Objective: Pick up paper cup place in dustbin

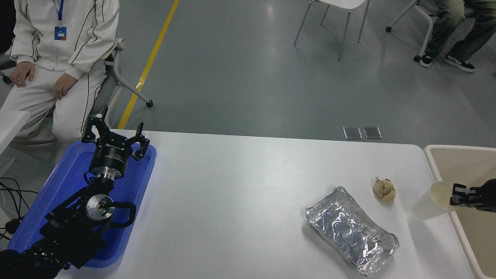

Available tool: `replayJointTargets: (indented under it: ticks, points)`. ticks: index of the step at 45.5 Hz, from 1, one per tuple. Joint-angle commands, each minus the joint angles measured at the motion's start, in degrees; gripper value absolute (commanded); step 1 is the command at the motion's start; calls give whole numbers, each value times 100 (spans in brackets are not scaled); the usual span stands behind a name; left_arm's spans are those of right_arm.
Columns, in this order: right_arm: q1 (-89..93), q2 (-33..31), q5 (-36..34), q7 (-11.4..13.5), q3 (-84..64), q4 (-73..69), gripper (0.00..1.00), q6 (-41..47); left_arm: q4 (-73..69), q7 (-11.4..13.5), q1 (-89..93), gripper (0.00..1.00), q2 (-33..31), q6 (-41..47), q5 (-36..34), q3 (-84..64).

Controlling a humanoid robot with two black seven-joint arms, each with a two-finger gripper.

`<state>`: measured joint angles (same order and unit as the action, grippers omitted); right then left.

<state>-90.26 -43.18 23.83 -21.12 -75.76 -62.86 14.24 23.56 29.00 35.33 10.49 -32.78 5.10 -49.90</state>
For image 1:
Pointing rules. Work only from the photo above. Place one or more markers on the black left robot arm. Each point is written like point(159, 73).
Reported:
point(73, 232)

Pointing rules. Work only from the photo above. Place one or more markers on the white frame chair with castors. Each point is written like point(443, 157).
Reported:
point(429, 31)

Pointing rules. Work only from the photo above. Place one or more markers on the grey chair with white frame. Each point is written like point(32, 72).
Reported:
point(116, 77)

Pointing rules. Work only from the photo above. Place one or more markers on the white paper cup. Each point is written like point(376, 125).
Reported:
point(430, 205)

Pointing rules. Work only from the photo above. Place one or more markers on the grey chair with black castor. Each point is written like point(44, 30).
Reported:
point(6, 79)

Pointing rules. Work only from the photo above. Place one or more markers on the crumpled foil tray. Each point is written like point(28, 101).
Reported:
point(348, 228)

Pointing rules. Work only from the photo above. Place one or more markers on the small white table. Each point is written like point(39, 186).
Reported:
point(9, 122)

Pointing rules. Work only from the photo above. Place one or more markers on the crumpled tan paper ball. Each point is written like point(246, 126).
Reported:
point(384, 190)

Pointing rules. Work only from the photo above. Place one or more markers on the large pale bin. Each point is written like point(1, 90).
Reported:
point(465, 162)

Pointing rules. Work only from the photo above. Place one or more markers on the metal floor plate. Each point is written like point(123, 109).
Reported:
point(372, 132)
point(352, 133)

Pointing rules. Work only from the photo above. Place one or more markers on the seated person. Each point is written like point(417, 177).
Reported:
point(449, 23)

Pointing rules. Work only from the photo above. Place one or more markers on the blue plastic tray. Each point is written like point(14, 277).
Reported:
point(131, 182)

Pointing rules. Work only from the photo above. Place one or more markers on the person's left hand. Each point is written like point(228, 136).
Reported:
point(65, 86)

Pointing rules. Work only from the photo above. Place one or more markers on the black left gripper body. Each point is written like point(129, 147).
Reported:
point(111, 157)

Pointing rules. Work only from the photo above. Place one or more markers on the white chair with metal legs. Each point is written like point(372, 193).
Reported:
point(345, 4)

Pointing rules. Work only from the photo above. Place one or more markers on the person's right hand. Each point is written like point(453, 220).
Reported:
point(23, 73)

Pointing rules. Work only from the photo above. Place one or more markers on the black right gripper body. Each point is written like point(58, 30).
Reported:
point(489, 195)

